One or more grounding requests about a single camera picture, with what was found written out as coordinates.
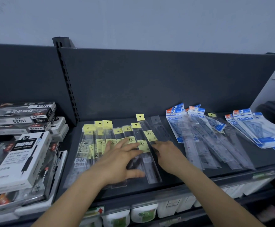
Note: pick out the row of white cartons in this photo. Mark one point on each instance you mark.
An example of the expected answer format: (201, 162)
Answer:
(246, 187)

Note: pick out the dark grey metal shelf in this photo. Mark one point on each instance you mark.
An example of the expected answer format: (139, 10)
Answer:
(198, 173)

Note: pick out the person's right hand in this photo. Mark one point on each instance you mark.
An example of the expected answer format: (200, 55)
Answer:
(172, 160)

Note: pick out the white carton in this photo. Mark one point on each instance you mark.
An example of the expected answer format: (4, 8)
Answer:
(168, 208)
(187, 203)

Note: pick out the pile of blue geometry packets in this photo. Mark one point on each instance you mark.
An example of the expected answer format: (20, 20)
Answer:
(198, 137)
(260, 130)

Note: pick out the person's left forearm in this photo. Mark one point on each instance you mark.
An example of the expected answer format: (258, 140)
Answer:
(73, 200)

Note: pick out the green shelf label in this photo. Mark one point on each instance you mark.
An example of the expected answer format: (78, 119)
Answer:
(264, 175)

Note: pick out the person's left little finger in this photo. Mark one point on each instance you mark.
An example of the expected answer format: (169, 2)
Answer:
(108, 145)

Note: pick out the white pen box black print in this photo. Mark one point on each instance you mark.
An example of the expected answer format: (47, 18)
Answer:
(19, 163)

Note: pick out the long clear ruler packet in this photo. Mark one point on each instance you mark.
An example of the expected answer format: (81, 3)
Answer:
(149, 135)

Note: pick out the price tag red arrow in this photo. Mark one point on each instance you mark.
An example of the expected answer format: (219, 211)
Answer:
(97, 211)

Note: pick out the clear ruler packet grey tag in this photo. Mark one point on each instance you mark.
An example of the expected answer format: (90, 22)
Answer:
(158, 127)

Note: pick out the person's left middle finger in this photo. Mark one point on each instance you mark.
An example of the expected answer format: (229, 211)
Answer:
(129, 148)

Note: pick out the small white box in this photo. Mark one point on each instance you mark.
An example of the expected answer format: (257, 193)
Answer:
(61, 134)
(58, 124)

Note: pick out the row of yellow-tagged ruler packets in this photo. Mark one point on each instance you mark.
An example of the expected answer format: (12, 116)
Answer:
(97, 144)

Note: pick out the person's right forearm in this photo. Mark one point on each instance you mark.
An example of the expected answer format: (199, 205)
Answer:
(213, 198)

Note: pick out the white pouch green label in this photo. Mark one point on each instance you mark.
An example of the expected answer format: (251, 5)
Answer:
(116, 219)
(144, 213)

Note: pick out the clear packet small yellow tag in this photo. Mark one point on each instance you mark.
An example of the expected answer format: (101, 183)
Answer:
(236, 148)

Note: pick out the person's right fingers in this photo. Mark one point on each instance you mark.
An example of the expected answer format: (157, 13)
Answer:
(163, 148)

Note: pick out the dark grey shelf back panel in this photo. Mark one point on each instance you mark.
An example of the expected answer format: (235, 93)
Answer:
(170, 85)

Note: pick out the white flat box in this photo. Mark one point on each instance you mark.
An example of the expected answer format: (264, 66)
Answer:
(54, 193)

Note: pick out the dark grey shelf upright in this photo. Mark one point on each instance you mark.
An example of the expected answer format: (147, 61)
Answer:
(65, 77)

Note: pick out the person's left hand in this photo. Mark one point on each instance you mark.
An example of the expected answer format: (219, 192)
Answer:
(113, 165)

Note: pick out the black and white pen box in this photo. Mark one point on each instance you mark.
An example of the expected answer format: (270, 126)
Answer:
(21, 113)
(16, 130)

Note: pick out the person's left thumb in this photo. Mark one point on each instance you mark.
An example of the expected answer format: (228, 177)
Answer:
(134, 174)

